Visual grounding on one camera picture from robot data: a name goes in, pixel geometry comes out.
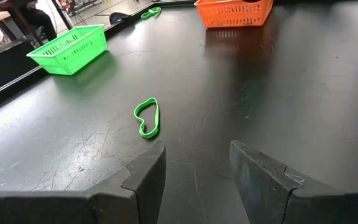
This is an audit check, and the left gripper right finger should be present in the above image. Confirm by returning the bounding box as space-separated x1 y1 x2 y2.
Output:
229 139 358 224

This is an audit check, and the person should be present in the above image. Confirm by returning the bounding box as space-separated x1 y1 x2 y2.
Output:
9 0 58 42

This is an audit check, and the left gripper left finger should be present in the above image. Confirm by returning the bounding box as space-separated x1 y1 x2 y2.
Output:
0 140 167 224

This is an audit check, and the black rounded object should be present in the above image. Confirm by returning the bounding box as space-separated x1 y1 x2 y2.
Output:
108 11 131 26

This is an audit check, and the green plastic basket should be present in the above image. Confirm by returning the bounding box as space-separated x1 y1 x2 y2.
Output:
26 24 109 77

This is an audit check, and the green rubber band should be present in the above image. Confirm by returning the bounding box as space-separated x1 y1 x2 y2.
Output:
132 96 161 139
140 6 163 21

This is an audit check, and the orange plastic basket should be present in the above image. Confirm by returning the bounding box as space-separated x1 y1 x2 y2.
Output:
193 0 274 29

